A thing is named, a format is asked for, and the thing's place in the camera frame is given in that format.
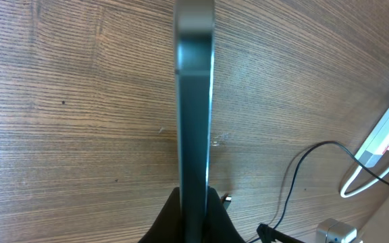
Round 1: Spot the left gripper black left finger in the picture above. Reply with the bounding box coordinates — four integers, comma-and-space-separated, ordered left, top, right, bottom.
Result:
138, 187, 183, 243

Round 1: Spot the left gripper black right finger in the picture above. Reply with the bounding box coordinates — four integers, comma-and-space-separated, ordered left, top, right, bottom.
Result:
203, 187, 244, 243

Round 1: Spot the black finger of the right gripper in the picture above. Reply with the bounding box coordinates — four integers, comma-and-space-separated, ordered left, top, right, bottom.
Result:
257, 224, 304, 243

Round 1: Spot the black USB charging cable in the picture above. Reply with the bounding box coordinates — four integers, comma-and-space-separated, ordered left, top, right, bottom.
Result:
220, 140, 389, 243

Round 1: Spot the blue Galaxy smartphone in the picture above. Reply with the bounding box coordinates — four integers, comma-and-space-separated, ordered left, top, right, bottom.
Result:
174, 0, 215, 242

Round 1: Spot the white power strip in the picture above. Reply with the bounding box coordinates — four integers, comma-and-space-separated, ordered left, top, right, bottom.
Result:
355, 108, 389, 167

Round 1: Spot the white power strip cord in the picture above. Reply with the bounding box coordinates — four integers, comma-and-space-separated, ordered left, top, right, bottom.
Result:
339, 143, 389, 199

